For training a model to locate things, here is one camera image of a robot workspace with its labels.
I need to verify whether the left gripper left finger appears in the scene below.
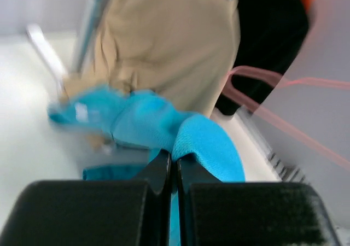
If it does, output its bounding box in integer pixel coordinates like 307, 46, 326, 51
1, 151, 171, 245

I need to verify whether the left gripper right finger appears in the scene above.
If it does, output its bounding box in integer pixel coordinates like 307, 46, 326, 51
177, 158, 340, 245

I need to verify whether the teal t shirt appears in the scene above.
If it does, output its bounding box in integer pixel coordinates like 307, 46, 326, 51
46, 84, 246, 246

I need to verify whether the pink wire hanger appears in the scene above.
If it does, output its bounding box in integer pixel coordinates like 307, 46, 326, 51
223, 66, 349, 170

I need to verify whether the beige t shirt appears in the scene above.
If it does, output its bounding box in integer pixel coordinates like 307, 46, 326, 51
61, 0, 240, 117

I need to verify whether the black t shirt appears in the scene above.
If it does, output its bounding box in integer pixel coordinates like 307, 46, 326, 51
213, 0, 315, 116

